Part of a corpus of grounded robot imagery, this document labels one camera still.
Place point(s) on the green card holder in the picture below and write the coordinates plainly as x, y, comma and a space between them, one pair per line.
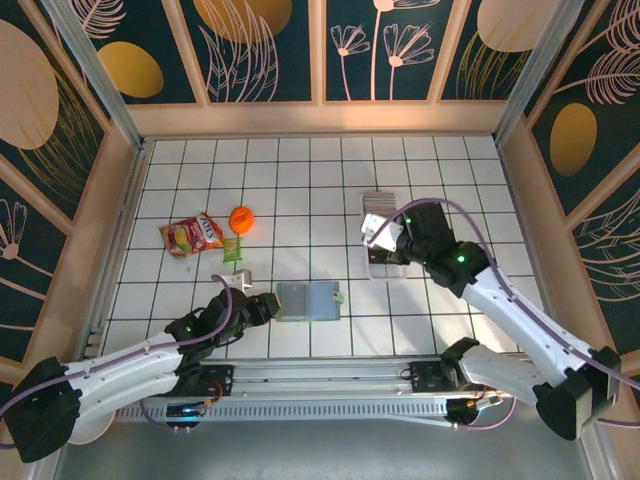
322, 302

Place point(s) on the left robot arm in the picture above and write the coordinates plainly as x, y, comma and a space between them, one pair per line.
125, 370

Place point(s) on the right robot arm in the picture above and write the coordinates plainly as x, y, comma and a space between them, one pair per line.
525, 320

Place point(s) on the white card tray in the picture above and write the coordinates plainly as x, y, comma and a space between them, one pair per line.
385, 272

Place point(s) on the stack of coloured cards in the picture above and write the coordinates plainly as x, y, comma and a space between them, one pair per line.
380, 202

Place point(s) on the small green packet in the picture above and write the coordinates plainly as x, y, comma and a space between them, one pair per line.
233, 250

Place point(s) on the orange ball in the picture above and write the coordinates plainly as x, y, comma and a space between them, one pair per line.
242, 220

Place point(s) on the orange snack bag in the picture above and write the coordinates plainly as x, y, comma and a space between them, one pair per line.
192, 235

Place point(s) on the white bowl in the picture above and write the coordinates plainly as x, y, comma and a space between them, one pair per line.
102, 425

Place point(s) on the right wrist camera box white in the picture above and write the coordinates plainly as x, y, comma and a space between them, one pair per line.
380, 232

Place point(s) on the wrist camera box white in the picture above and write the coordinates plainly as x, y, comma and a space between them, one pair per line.
380, 232
243, 279

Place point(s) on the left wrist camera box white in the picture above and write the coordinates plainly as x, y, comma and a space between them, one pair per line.
243, 279

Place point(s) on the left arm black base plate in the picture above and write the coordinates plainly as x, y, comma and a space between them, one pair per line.
220, 380

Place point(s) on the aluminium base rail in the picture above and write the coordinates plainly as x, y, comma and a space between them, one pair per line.
320, 380

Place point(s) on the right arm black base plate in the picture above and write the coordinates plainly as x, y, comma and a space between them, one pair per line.
425, 375

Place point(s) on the aluminium frame post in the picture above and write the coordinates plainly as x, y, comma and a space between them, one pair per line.
100, 85
535, 70

